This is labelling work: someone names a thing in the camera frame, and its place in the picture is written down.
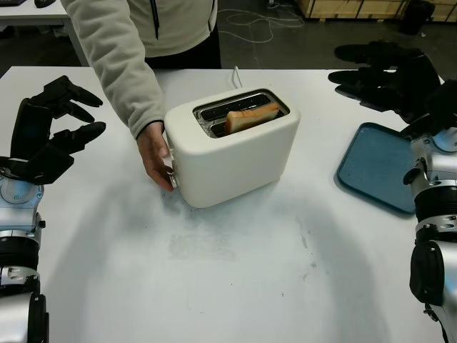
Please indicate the white two-slot toaster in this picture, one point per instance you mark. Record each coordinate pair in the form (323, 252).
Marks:
(232, 160)

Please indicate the toast bread slice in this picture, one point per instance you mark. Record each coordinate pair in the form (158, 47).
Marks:
(250, 119)

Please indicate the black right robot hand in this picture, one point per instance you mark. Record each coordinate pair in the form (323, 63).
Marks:
(400, 85)

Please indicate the wooden crate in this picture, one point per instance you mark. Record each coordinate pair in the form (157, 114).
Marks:
(357, 7)

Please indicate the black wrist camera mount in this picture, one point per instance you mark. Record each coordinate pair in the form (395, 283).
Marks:
(50, 164)
(444, 103)

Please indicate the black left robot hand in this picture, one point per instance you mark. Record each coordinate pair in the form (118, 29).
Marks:
(32, 125)

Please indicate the person's bare hand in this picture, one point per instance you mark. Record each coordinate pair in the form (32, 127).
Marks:
(153, 157)

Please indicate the person's beige sleeved forearm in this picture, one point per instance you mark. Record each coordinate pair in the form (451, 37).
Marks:
(121, 64)

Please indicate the black computer mouse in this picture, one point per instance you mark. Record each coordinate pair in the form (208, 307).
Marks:
(43, 3)

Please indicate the black waste bin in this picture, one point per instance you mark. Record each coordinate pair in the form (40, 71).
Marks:
(416, 18)

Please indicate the blue plastic tray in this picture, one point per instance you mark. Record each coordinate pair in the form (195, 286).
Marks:
(375, 168)

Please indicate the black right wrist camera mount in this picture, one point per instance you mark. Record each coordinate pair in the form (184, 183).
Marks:
(444, 103)

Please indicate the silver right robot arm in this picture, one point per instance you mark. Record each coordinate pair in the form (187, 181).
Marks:
(437, 214)

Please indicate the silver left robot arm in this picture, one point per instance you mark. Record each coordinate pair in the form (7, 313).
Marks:
(18, 250)

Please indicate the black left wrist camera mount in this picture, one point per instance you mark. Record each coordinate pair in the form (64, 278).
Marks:
(50, 164)

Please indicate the white office desk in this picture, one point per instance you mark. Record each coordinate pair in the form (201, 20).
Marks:
(21, 10)

